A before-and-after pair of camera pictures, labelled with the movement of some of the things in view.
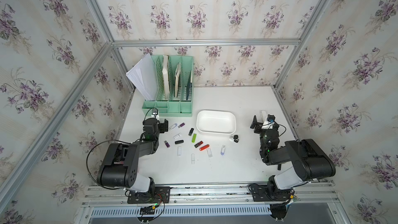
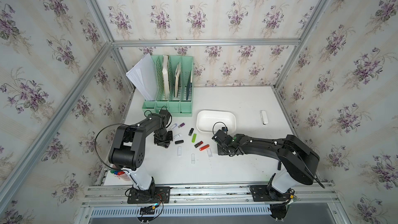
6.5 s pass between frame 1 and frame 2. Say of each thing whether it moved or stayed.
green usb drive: stayed
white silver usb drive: stayed
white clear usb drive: stayed
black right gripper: moved
